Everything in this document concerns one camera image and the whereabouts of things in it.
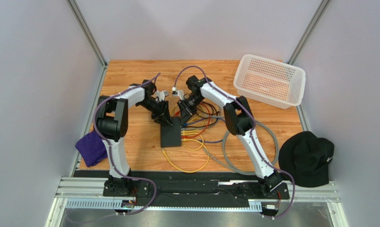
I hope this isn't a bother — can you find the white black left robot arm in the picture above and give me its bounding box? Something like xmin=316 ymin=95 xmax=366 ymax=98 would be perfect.
xmin=93 ymin=80 xmax=173 ymax=184

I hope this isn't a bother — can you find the white perforated plastic basket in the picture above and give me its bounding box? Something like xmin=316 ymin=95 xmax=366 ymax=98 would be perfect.
xmin=233 ymin=54 xmax=306 ymax=109

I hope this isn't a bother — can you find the aluminium frame rail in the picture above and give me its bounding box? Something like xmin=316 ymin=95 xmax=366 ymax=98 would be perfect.
xmin=46 ymin=177 xmax=348 ymax=227

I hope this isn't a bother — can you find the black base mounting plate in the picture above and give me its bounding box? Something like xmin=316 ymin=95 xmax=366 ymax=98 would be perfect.
xmin=74 ymin=170 xmax=290 ymax=208

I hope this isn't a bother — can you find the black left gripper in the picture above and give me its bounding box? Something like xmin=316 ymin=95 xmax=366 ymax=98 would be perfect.
xmin=138 ymin=98 xmax=173 ymax=128

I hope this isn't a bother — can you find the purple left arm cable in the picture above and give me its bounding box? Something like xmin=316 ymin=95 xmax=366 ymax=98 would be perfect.
xmin=65 ymin=72 xmax=162 ymax=218

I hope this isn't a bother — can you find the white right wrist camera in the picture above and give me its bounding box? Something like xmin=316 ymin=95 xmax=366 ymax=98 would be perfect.
xmin=172 ymin=87 xmax=184 ymax=100

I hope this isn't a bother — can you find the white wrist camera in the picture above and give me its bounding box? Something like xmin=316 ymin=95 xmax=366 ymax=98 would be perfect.
xmin=155 ymin=90 xmax=169 ymax=102
xmin=172 ymin=87 xmax=184 ymax=100

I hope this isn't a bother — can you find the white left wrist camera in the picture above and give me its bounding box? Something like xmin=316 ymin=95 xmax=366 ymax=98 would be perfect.
xmin=155 ymin=90 xmax=169 ymax=102

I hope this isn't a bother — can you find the black ethernet cable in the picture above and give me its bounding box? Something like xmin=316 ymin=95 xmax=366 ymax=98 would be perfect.
xmin=181 ymin=101 xmax=222 ymax=129

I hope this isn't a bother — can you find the grey ethernet cable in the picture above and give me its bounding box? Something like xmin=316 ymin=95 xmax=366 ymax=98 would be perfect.
xmin=181 ymin=114 xmax=279 ymax=176

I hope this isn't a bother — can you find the black network switch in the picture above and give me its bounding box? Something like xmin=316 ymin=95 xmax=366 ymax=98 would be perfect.
xmin=160 ymin=116 xmax=181 ymax=148

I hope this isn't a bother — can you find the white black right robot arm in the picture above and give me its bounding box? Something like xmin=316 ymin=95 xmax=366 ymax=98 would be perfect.
xmin=177 ymin=75 xmax=282 ymax=193

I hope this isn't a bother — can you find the purple cloth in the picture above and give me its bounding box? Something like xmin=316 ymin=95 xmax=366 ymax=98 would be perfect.
xmin=75 ymin=131 xmax=108 ymax=167

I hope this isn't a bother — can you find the black bucket hat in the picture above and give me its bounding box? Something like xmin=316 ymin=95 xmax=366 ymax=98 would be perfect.
xmin=278 ymin=131 xmax=335 ymax=188

